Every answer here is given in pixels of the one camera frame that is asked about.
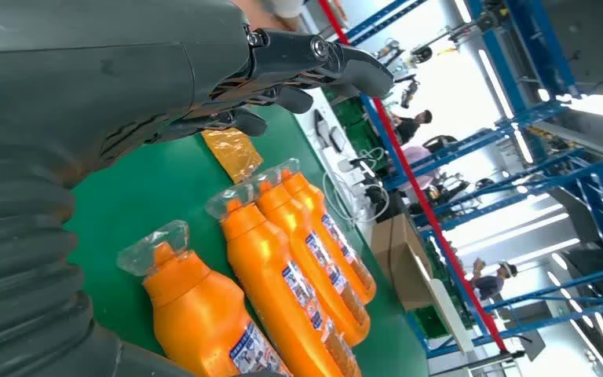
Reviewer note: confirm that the black case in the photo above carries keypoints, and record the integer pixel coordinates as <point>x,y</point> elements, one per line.
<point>395,208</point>

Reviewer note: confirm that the white power strip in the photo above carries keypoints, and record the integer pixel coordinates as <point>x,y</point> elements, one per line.
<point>356,172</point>

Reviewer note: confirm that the blue steel shelving rack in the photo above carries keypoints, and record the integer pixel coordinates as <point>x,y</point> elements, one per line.
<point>598,208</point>

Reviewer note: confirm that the cardboard box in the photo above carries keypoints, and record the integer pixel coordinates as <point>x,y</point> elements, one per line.
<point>397,255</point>

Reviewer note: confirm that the red pole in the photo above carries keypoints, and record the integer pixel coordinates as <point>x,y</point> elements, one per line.
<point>411,177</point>

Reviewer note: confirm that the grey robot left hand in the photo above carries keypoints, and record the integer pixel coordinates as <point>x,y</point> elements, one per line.
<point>98,67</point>

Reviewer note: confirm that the black charger device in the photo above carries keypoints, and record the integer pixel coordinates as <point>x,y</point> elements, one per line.
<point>375,196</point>

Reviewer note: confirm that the white table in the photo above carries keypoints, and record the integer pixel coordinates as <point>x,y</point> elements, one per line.
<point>312,147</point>

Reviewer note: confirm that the green plastic crate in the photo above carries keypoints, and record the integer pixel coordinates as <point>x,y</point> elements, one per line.
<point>429,320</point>
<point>351,122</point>

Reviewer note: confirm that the orange detergent bottle clear cap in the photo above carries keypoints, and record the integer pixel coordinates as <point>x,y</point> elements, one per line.
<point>293,229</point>
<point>197,322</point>
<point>265,270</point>
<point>312,198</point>

